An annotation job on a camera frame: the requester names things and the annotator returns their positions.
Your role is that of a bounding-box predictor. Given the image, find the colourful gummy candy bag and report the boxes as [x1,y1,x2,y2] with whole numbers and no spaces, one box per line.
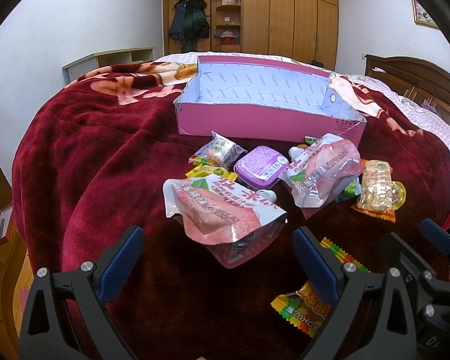
[271,237,370,337]

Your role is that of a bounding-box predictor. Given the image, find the orange corn snack pack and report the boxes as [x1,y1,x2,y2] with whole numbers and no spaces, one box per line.
[352,159,407,223]

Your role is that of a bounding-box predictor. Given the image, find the pink peach drink pouch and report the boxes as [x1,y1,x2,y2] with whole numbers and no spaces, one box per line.
[162,175,287,269]

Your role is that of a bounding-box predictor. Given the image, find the purple candy tin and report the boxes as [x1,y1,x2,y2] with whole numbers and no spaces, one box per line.
[233,145,289,190]

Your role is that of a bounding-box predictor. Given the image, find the clear candy pack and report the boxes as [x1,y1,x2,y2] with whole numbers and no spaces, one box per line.
[187,131,246,169]

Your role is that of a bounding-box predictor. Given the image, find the green pea snack bag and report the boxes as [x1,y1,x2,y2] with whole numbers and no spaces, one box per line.
[335,178,362,203]

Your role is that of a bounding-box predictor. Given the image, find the wooden side cabinet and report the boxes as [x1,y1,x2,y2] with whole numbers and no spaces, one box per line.
[0,167,26,359]

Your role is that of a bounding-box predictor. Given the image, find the wooden headboard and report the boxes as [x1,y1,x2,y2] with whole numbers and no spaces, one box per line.
[365,55,450,125]

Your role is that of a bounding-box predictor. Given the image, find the red floral blanket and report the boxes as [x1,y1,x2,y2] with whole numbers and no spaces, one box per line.
[12,63,450,359]

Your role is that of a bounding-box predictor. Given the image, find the black bag on floor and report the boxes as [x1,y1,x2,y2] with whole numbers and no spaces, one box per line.
[311,59,324,68]

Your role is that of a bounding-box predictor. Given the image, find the framed wedding photo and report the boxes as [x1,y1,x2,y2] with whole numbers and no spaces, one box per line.
[411,0,439,29]

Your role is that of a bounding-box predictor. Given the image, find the pink cardboard box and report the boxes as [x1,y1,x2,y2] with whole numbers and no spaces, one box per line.
[174,54,367,145]

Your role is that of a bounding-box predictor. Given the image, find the wooden wardrobe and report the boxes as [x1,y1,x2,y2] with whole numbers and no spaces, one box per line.
[162,0,339,70]

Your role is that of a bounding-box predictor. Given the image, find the grey low shelf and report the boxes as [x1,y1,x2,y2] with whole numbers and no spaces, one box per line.
[62,47,154,85]

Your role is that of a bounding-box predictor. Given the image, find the red pot on shelf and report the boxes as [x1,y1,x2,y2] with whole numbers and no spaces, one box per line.
[214,31,236,46]

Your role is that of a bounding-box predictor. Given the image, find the hanging dark coats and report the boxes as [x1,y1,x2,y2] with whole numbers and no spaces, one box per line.
[168,0,210,53]

